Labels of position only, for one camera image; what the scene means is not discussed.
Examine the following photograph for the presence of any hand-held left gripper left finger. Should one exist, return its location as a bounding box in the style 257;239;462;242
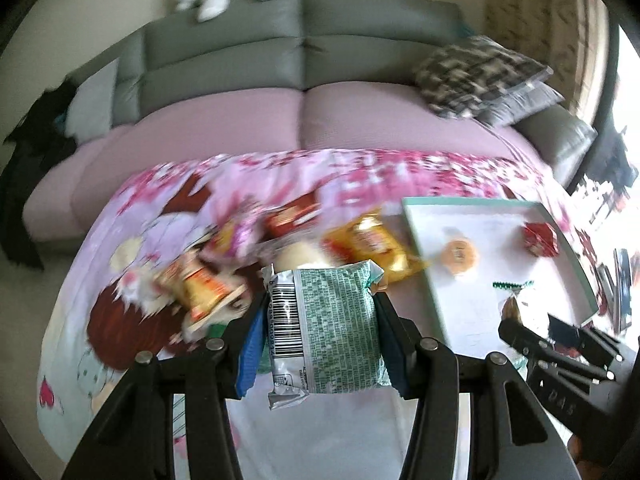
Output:
60;290;271;480

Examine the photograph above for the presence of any black cloth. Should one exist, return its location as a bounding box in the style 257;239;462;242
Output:
0;80;78;271

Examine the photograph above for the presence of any pink printed blanket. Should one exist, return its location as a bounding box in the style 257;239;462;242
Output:
37;149;601;480

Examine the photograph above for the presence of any pink sofa cover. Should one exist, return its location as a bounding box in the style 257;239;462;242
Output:
22;80;556;241

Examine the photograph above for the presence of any yellow and red snack packet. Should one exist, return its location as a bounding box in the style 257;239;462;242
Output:
160;252;248;333

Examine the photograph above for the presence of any beige patterned curtain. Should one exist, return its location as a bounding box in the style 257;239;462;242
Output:
485;0;611;126

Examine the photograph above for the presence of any red biscuit packet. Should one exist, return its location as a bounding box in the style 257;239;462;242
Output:
262;195;323;241

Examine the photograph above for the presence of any round orange pastry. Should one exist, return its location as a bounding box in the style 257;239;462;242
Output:
440;237;481;277

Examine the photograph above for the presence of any pink snack packet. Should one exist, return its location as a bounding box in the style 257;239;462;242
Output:
207;207;266;266

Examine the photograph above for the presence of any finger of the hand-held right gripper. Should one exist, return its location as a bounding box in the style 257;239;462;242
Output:
547;314;624;367
498;320;609;384

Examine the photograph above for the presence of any dark snack with green twist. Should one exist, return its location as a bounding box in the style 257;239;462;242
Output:
492;280;536;328

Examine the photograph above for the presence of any white bun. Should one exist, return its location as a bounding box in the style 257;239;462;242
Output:
272;240;336;270

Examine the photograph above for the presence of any golden snack packet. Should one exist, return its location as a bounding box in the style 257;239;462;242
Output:
325;212;431;286

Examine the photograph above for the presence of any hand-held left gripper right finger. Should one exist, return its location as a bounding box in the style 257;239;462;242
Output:
372;292;583;480

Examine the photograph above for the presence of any pale green barcode snack packet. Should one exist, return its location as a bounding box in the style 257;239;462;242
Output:
260;259;392;412

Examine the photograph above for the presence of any small red snack packet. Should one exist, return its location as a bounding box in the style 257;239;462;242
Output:
522;221;561;257

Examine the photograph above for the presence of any grey sofa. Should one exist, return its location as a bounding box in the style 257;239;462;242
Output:
22;0;598;241

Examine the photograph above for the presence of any white tray with teal rim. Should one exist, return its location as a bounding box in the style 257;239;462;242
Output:
401;197;600;361

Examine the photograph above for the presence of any black and white patterned pillow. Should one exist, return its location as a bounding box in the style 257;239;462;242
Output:
412;35;553;121

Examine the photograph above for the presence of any pale grey pillow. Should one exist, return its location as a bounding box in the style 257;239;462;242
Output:
65;57;121;143

